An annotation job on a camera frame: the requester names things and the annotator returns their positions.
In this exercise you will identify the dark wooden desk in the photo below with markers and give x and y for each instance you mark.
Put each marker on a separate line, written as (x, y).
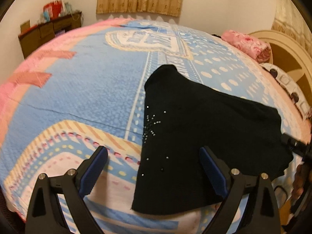
(38, 35)

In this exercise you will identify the beige wooden headboard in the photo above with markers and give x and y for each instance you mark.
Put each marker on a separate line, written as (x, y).
(289, 56)

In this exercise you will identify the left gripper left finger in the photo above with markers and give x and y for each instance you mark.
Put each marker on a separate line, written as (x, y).
(89, 171)

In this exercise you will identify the red gift bags pile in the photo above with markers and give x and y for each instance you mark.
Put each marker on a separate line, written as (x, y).
(55, 9)

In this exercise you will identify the blue pink patterned blanket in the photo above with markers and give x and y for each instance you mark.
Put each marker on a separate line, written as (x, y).
(85, 88)

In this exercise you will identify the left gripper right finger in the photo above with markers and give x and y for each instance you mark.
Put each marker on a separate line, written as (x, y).
(218, 172)

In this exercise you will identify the small cardboard box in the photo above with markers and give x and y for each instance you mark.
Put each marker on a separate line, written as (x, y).
(25, 26)

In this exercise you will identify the black knit garment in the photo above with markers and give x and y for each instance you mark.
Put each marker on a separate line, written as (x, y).
(181, 117)

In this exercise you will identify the pink floral pillow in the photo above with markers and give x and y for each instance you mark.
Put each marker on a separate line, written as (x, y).
(255, 48)

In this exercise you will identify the white grey patterned pillow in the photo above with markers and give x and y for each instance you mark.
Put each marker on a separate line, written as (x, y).
(291, 88)

